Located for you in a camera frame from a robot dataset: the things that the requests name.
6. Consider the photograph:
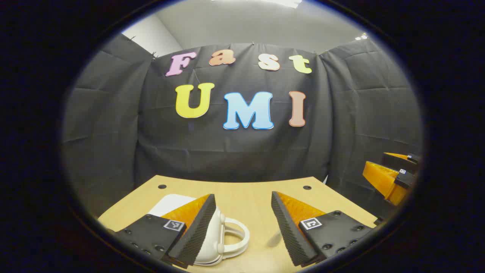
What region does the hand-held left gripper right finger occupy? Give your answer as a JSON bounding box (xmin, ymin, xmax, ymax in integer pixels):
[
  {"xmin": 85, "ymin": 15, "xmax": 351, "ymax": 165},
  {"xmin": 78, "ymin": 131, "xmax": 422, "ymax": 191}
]
[{"xmin": 271, "ymin": 191, "xmax": 377, "ymax": 268}]

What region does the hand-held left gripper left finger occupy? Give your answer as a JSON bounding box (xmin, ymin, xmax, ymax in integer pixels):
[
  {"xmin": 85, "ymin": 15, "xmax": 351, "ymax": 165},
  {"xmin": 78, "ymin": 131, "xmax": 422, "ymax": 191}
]
[{"xmin": 107, "ymin": 193, "xmax": 217, "ymax": 270}]

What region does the white suitcase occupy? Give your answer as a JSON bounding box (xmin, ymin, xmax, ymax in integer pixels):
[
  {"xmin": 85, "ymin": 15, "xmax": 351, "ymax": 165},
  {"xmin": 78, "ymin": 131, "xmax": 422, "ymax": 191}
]
[{"xmin": 148, "ymin": 194, "xmax": 250, "ymax": 266}]

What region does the black backdrop cloth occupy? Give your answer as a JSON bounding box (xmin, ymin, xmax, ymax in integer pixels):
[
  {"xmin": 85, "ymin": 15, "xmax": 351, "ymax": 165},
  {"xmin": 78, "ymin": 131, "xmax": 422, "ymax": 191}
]
[{"xmin": 63, "ymin": 33, "xmax": 423, "ymax": 218}]

